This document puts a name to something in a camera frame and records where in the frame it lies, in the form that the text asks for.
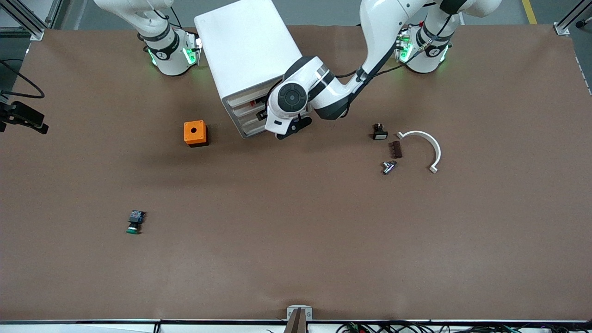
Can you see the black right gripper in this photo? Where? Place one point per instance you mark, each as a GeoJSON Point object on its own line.
{"type": "Point", "coordinates": [18, 114]}

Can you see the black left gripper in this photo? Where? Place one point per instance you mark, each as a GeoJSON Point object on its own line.
{"type": "Point", "coordinates": [262, 114]}

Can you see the white plastic drawer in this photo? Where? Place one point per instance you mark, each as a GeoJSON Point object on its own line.
{"type": "Point", "coordinates": [241, 110]}
{"type": "Point", "coordinates": [238, 99]}
{"type": "Point", "coordinates": [252, 128]}
{"type": "Point", "coordinates": [247, 118]}

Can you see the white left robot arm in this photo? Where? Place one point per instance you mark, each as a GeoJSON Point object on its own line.
{"type": "Point", "coordinates": [384, 27]}

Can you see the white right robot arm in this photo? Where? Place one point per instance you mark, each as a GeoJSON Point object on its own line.
{"type": "Point", "coordinates": [171, 60]}

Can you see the white drawer cabinet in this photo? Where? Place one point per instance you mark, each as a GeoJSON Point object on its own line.
{"type": "Point", "coordinates": [240, 46]}

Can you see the black square white-faced button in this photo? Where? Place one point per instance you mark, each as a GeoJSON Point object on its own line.
{"type": "Point", "coordinates": [380, 134]}

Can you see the green push button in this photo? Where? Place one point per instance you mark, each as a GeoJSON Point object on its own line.
{"type": "Point", "coordinates": [135, 218]}

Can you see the orange box with hole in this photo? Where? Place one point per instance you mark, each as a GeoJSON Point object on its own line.
{"type": "Point", "coordinates": [194, 132]}

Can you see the silver metal tee fitting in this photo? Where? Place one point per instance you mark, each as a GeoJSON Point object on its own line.
{"type": "Point", "coordinates": [388, 167]}

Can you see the brown ribbed block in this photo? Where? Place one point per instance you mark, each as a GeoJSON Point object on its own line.
{"type": "Point", "coordinates": [396, 150]}

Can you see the white half-round clamp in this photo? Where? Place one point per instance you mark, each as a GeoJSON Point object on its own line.
{"type": "Point", "coordinates": [420, 133]}

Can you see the aluminium frame profile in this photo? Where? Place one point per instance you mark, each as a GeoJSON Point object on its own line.
{"type": "Point", "coordinates": [562, 28]}
{"type": "Point", "coordinates": [37, 33]}

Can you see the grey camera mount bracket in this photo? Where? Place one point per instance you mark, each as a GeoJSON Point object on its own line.
{"type": "Point", "coordinates": [299, 319]}

